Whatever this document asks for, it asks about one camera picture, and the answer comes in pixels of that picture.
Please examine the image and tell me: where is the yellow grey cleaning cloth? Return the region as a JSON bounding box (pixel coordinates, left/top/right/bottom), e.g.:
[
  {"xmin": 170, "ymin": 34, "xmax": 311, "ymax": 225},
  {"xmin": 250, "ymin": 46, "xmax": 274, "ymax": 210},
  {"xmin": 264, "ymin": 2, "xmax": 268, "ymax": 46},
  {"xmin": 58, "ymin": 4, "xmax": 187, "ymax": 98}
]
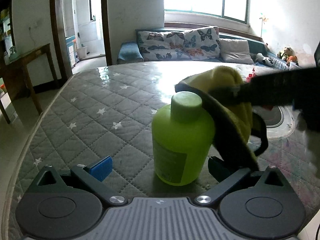
[{"xmin": 175, "ymin": 66, "xmax": 266, "ymax": 171}]

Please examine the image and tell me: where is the green plastic bottle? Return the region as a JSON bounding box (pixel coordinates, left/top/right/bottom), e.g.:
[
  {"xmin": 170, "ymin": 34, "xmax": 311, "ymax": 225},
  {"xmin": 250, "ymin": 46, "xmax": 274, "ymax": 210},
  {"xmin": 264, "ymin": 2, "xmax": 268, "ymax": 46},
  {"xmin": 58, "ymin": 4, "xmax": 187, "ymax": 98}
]
[{"xmin": 151, "ymin": 91, "xmax": 215, "ymax": 186}]

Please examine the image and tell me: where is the plush teddy bear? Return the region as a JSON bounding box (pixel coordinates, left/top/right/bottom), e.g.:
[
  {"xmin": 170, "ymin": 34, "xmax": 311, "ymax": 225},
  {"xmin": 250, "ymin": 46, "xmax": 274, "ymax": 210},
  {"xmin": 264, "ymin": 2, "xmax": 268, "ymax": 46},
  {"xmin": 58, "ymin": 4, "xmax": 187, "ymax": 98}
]
[{"xmin": 277, "ymin": 47, "xmax": 298, "ymax": 65}]

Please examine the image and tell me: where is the round induction cooktop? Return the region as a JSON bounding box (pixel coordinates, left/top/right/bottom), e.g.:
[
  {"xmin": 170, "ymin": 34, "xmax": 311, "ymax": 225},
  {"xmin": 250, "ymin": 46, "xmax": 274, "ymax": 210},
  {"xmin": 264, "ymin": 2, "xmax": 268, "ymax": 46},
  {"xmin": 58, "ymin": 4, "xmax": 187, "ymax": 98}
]
[{"xmin": 254, "ymin": 106, "xmax": 296, "ymax": 140}]

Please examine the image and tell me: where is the grey quilted star tablecloth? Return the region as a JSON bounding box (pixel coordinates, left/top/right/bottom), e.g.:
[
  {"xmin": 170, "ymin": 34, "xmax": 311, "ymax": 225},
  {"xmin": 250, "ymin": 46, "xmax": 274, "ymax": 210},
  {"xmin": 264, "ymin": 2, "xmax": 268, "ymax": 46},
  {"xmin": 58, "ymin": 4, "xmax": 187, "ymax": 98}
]
[{"xmin": 2, "ymin": 61, "xmax": 319, "ymax": 239}]

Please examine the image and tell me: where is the black white plush toy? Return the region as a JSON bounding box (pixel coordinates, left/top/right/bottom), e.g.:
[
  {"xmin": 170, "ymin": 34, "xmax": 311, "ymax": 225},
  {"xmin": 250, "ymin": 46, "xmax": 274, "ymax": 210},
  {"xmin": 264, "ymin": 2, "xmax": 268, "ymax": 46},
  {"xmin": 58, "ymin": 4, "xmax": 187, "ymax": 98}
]
[{"xmin": 255, "ymin": 53, "xmax": 273, "ymax": 67}]

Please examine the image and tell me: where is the red plastic bag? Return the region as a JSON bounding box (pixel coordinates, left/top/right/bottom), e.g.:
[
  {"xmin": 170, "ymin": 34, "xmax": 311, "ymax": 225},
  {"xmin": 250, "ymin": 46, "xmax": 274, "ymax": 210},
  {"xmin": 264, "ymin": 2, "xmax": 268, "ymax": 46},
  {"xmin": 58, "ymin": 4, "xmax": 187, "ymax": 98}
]
[{"xmin": 246, "ymin": 67, "xmax": 256, "ymax": 83}]

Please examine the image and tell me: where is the white cushion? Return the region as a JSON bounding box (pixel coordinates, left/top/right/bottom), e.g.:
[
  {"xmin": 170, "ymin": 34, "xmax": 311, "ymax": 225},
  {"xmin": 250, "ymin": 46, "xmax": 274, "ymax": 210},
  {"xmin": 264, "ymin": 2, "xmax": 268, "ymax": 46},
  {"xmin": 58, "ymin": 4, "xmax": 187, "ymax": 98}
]
[{"xmin": 220, "ymin": 38, "xmax": 254, "ymax": 64}]

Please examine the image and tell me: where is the colourful pinwheel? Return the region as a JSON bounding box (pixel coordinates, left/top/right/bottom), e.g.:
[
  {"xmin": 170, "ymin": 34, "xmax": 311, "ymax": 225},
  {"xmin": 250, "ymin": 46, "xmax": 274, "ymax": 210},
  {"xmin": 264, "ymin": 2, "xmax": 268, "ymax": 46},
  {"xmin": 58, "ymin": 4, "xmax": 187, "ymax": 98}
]
[{"xmin": 259, "ymin": 12, "xmax": 268, "ymax": 40}]

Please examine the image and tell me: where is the teal sofa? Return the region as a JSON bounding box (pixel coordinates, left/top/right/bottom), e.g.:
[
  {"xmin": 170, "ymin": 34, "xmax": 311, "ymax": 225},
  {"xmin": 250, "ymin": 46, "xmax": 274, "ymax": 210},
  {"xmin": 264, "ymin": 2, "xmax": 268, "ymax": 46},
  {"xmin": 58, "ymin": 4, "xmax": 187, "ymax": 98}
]
[{"xmin": 117, "ymin": 26, "xmax": 299, "ymax": 71}]

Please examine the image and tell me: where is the dark wooden side table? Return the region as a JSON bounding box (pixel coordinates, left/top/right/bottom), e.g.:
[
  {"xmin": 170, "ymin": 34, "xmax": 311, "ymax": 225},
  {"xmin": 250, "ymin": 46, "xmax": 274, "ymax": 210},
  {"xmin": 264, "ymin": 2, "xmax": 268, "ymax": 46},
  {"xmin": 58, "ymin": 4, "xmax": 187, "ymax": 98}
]
[{"xmin": 1, "ymin": 43, "xmax": 57, "ymax": 115}]

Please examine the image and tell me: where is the white bucket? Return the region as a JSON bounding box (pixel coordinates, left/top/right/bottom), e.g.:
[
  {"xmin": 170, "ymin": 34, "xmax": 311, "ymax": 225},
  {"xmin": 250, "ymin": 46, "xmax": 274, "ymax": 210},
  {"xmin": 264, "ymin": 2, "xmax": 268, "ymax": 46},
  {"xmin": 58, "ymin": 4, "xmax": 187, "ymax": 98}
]
[{"xmin": 76, "ymin": 47, "xmax": 87, "ymax": 60}]

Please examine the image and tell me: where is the blue white cabinet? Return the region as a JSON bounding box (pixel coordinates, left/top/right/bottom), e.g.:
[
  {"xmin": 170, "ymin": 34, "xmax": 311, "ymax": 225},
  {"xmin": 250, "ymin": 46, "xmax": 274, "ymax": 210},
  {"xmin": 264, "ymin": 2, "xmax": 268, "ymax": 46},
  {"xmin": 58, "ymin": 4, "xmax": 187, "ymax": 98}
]
[{"xmin": 66, "ymin": 35, "xmax": 76, "ymax": 67}]

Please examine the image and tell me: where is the large butterfly print pillow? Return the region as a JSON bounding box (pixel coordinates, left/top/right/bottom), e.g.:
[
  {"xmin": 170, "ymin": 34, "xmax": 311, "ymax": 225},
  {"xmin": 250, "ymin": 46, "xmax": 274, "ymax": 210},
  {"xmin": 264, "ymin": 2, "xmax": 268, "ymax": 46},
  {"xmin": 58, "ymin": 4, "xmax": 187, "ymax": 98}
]
[{"xmin": 137, "ymin": 31, "xmax": 189, "ymax": 61}]

